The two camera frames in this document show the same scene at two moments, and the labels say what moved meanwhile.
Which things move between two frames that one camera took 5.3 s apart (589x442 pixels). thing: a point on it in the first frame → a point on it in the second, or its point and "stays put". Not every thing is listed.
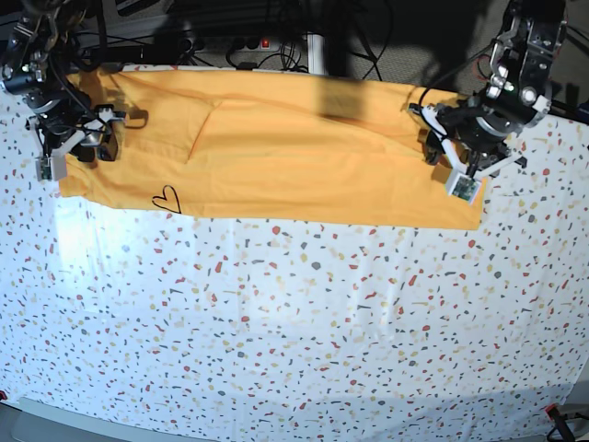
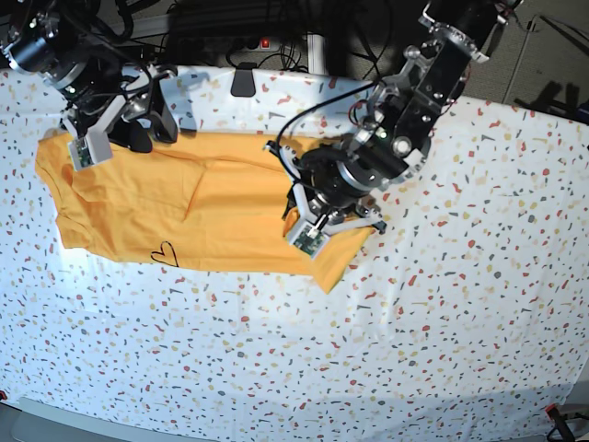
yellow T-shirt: [269, 146] → [199, 201]
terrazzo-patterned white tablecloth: [270, 330] stays put
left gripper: [60, 116] → [122, 100]
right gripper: [469, 139] → [326, 188]
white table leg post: [316, 53] stays put
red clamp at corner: [553, 412] stays put
